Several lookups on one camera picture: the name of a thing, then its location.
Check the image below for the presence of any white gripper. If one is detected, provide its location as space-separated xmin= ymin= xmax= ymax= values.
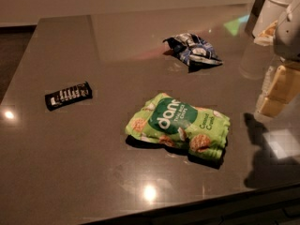
xmin=254 ymin=0 xmax=300 ymax=118

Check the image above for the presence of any blue chip bag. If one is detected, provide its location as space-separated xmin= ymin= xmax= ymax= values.
xmin=164 ymin=33 xmax=223 ymax=67

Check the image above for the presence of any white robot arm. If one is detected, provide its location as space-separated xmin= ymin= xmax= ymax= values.
xmin=252 ymin=0 xmax=300 ymax=122

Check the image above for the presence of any green rice chips bag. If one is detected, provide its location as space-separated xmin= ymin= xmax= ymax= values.
xmin=125 ymin=93 xmax=231 ymax=161

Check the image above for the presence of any black rxbar chocolate bar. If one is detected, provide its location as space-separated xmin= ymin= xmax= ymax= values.
xmin=45 ymin=82 xmax=93 ymax=111

